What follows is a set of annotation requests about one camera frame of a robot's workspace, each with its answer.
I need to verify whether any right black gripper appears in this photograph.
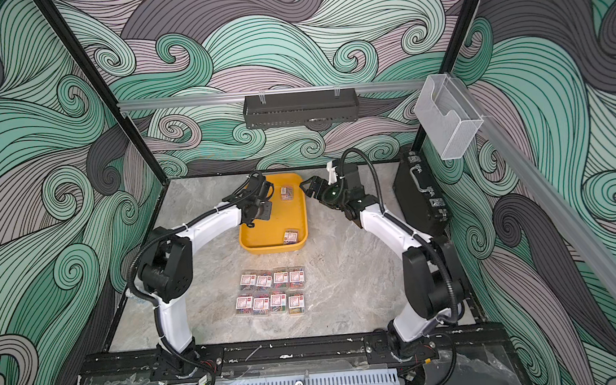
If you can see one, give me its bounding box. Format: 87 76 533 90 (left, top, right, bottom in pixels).
300 175 350 213

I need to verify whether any yellow plastic storage tray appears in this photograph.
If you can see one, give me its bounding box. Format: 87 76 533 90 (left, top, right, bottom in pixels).
239 173 309 255

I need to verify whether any paper clip box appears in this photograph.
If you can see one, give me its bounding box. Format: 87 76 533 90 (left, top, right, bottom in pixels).
280 185 294 202
288 267 306 289
272 268 291 290
239 272 257 293
255 272 273 292
269 292 288 314
283 229 299 245

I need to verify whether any paper clip box removed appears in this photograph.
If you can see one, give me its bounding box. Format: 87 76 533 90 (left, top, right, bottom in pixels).
235 295 254 316
252 294 270 316

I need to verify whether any paper clip box edge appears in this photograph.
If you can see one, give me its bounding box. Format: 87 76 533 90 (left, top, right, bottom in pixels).
287 292 306 315

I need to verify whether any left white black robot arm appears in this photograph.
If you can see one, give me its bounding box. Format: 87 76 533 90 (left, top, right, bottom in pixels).
126 171 274 379

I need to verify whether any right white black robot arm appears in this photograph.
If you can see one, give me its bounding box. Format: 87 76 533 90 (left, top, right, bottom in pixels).
299 147 465 361

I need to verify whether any black briefcase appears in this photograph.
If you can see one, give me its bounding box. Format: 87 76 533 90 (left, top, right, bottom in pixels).
392 151 451 237

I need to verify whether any black wall-mounted tray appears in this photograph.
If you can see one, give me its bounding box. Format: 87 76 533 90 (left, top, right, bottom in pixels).
243 88 360 130

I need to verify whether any aluminium rail back wall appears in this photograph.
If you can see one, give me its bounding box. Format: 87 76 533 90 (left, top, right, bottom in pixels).
117 76 427 115

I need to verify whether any aluminium rail wall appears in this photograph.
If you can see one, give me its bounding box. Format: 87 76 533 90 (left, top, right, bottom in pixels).
117 76 427 115
451 78 616 300

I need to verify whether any clear acrylic wall holder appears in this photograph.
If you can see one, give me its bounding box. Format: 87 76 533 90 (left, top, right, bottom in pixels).
414 73 483 161

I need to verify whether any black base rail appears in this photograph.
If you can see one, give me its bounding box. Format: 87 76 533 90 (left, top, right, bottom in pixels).
80 323 510 381

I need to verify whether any aluminium rail right wall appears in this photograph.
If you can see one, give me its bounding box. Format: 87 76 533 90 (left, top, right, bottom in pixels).
451 78 616 300

